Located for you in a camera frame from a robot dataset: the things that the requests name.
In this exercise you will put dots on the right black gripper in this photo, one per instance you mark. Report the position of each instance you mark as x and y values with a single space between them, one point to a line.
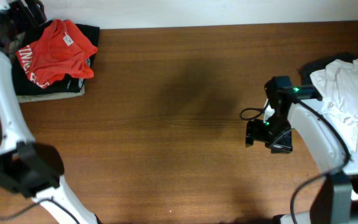
254 131

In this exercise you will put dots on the folded beige garment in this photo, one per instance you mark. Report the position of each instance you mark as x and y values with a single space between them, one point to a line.
50 96

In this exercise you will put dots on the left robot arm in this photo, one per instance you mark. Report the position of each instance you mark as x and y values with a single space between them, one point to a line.
27 167

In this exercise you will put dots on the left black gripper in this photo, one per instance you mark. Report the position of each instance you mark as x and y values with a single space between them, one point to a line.
29 23

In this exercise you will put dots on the red printed t-shirt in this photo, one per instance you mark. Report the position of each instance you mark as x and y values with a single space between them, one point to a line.
61 50

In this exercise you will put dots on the white garment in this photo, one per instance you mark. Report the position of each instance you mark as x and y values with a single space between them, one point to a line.
338 85

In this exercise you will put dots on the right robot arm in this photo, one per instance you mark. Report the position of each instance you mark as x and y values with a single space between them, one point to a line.
298 108

